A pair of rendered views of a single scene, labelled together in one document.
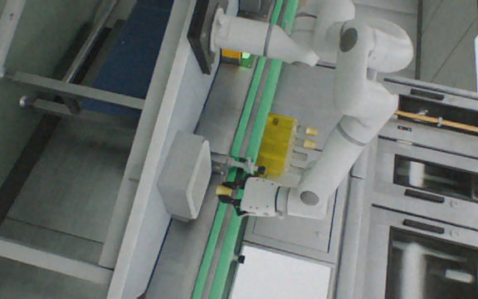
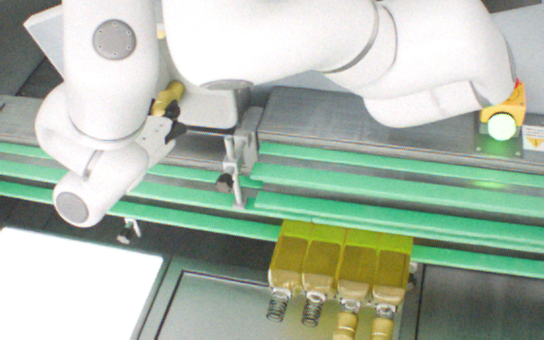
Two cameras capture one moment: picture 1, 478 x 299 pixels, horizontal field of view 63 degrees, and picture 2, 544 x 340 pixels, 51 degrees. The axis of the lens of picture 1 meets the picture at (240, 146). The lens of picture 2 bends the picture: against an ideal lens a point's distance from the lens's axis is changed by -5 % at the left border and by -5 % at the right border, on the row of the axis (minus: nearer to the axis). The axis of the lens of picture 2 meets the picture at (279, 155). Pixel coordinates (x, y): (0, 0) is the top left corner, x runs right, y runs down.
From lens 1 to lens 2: 1.08 m
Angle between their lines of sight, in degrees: 54
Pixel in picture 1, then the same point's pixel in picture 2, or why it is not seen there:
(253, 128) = (325, 171)
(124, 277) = (50, 14)
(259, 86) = (435, 177)
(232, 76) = (442, 125)
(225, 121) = (329, 122)
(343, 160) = (57, 99)
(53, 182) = not seen: hidden behind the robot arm
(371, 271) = not seen: outside the picture
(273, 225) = (195, 304)
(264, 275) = (110, 288)
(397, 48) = not seen: outside the picture
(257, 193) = not seen: hidden behind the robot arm
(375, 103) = (65, 6)
